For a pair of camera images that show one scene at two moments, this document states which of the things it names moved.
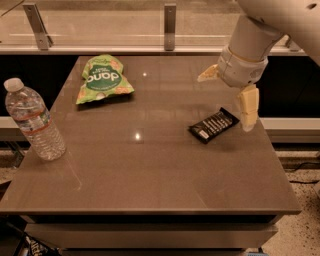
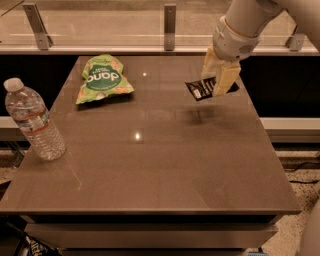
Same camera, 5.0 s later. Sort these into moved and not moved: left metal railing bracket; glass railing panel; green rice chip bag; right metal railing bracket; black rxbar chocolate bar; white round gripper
Moved: white round gripper; black rxbar chocolate bar
Not moved: green rice chip bag; glass railing panel; right metal railing bracket; left metal railing bracket
